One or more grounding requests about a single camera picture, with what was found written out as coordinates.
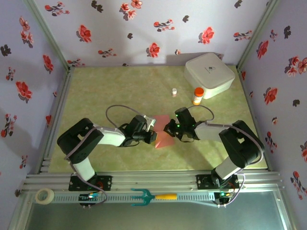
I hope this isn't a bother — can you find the aluminium side rail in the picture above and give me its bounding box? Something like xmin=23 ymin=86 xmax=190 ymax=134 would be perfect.
xmin=236 ymin=67 xmax=273 ymax=172
xmin=35 ymin=67 xmax=75 ymax=174

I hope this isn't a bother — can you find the white tape roll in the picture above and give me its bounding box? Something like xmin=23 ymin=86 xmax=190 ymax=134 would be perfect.
xmin=35 ymin=188 xmax=55 ymax=205

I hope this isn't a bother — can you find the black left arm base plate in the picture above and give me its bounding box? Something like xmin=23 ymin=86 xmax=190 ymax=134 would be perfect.
xmin=69 ymin=175 xmax=113 ymax=192

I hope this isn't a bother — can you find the grey metal panel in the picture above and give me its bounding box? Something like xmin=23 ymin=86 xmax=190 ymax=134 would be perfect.
xmin=9 ymin=191 xmax=297 ymax=230

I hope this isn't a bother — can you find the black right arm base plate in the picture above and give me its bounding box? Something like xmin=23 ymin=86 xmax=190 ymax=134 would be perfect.
xmin=196 ymin=174 xmax=240 ymax=190

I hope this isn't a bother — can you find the orange cap pill bottle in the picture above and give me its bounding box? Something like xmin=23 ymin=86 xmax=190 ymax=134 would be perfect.
xmin=191 ymin=87 xmax=205 ymax=106

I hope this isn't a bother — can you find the grey left arm cable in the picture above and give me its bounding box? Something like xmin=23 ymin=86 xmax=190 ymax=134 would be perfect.
xmin=63 ymin=104 xmax=147 ymax=207

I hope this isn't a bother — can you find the teal fork with yellow handle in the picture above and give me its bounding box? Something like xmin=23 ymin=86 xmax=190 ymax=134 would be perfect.
xmin=130 ymin=188 xmax=178 ymax=207

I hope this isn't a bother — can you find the pink cloth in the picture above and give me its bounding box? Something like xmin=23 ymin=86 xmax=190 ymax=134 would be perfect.
xmin=153 ymin=115 xmax=176 ymax=150

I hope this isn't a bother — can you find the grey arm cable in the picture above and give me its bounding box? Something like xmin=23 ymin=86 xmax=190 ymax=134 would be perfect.
xmin=188 ymin=104 xmax=265 ymax=208
xmin=63 ymin=104 xmax=147 ymax=207

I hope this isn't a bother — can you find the grey slotted cable duct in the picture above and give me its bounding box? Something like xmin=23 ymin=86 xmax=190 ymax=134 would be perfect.
xmin=51 ymin=193 xmax=216 ymax=204

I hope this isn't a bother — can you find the aluminium mounting rail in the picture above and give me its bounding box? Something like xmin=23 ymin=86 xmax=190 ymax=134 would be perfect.
xmin=20 ymin=171 xmax=286 ymax=192

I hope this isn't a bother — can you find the grey right arm cable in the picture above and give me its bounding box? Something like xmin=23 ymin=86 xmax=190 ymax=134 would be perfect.
xmin=188 ymin=104 xmax=265 ymax=208

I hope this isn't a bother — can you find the aluminium frame post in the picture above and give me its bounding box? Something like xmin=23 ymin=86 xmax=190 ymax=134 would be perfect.
xmin=236 ymin=0 xmax=282 ymax=71
xmin=23 ymin=0 xmax=75 ymax=72

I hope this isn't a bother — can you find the white plastic lidded box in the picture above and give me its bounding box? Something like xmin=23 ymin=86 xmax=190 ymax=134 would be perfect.
xmin=184 ymin=52 xmax=236 ymax=100

